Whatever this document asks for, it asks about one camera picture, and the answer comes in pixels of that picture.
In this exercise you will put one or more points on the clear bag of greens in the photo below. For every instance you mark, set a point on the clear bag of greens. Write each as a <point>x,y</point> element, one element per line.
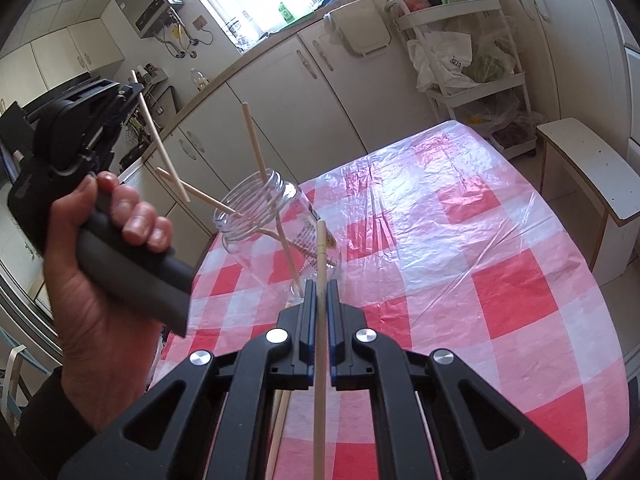
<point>490,62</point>

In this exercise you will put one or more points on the wall socket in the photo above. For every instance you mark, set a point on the wall socket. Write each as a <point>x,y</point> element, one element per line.
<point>201,23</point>

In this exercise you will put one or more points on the cream base cabinet run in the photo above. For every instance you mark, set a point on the cream base cabinet run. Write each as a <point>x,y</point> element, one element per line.
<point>280,90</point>

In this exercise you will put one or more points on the clear bottle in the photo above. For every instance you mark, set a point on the clear bottle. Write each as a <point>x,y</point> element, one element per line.
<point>198,80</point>

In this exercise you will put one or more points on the red white checked tablecloth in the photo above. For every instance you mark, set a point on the red white checked tablecloth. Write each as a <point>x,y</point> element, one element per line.
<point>450,260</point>

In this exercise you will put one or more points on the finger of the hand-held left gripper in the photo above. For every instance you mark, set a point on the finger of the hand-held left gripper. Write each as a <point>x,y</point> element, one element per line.
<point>127,92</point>

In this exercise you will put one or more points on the white plastic bag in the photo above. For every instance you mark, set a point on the white plastic bag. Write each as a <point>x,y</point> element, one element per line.
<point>440,60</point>

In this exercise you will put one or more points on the person's left hand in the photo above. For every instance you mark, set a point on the person's left hand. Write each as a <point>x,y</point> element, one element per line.
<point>90,320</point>

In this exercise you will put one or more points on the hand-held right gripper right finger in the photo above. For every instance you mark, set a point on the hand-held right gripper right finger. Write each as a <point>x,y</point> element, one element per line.
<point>331,320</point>

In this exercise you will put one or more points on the white utility cart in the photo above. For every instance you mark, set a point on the white utility cart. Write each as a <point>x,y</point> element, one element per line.
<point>450,12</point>

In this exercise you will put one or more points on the cream side base cabinet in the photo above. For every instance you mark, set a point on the cream side base cabinet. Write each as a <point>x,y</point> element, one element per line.
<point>565,35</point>

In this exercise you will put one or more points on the cream wall cabinet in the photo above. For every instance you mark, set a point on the cream wall cabinet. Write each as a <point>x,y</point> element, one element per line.
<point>55,60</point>

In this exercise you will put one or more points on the green bottle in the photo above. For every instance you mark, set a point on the green bottle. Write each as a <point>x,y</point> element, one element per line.
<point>285,12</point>

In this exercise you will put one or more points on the white water heater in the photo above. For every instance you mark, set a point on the white water heater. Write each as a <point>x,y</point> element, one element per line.
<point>145,5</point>

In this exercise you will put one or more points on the person's left forearm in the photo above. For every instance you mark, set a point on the person's left forearm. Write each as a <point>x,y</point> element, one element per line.
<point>50,425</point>

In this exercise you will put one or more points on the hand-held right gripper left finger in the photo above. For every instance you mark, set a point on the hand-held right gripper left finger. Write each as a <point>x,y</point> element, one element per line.
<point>310,320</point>

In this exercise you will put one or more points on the white stool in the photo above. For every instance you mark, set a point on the white stool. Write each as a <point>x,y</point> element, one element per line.
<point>585,155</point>

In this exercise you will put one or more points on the wall utensil rack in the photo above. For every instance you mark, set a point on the wall utensil rack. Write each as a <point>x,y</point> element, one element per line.
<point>160,105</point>

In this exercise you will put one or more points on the white hanging waste bin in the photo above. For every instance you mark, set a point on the white hanging waste bin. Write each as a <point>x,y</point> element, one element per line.
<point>365,30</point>

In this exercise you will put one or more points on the clear plastic jar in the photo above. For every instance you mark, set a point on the clear plastic jar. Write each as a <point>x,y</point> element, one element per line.
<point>235,230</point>

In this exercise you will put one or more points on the wooden chopstick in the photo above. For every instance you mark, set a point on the wooden chopstick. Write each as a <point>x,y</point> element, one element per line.
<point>277,440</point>
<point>252,135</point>
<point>195,191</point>
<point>320,260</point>
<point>165,155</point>

